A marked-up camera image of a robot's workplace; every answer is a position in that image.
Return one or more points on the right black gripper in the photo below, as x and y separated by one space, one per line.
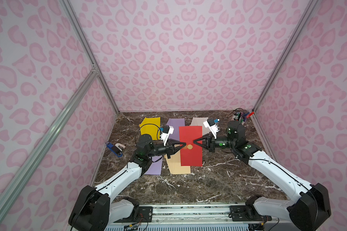
209 141

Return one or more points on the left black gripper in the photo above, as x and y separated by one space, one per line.
167 148

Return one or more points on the red envelope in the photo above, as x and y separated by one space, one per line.
191 154

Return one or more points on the beige envelope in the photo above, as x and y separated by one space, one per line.
174 165

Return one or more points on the purple envelope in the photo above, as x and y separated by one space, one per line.
175 123
156 166

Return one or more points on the white envelope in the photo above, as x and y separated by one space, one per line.
199 121

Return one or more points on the yellow envelope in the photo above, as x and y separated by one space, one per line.
151 126

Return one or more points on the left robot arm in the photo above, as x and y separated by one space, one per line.
95 208

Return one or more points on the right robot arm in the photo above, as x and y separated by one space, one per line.
307 206

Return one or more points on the pink pen cup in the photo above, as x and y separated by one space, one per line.
242 122

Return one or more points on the blue stapler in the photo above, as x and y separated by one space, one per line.
116 149

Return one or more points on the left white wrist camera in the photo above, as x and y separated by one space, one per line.
166 131

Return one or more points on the aluminium front rail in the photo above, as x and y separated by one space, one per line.
191 213

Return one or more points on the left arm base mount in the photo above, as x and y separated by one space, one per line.
138 212

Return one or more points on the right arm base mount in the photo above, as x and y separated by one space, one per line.
247 212

